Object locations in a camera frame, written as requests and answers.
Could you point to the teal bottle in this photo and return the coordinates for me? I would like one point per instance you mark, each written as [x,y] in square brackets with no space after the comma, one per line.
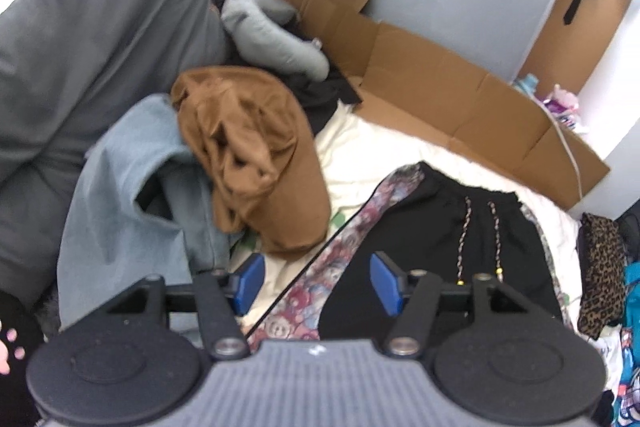
[527,83]

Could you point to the white letter print garment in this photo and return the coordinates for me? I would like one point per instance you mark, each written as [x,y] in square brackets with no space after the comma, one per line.
[607,357]

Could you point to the black paw print cloth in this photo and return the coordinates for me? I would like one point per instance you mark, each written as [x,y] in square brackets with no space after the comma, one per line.
[15,312]

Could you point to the teal cloth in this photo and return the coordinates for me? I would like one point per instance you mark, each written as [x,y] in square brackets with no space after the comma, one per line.
[632,297]

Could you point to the flattened cardboard box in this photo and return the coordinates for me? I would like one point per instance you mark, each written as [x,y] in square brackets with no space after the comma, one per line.
[425,72]

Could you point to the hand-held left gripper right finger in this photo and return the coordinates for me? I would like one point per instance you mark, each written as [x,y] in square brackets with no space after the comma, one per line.
[385,282]

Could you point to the bear print bed sheet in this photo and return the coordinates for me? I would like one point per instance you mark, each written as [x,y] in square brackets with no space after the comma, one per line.
[360,172]

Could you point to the grey-blue garment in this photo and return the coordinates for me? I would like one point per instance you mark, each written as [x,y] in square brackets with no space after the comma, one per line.
[110,207]

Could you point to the grey neck pillow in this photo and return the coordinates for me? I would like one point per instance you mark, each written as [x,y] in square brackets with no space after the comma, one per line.
[270,42]

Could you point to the brown garment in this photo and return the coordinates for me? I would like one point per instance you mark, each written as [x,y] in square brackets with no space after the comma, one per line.
[260,147]

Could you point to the dark cloth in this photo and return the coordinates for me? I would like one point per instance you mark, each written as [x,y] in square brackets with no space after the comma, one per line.
[320,102]

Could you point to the pink packet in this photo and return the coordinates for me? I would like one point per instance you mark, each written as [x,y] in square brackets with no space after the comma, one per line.
[562,102]

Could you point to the leopard print cloth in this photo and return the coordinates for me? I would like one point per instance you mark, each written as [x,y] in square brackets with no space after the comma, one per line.
[602,272]

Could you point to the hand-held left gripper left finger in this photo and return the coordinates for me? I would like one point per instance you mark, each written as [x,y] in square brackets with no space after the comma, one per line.
[250,282]

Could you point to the brown cardboard panel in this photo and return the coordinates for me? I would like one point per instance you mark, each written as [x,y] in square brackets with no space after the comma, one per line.
[590,42]

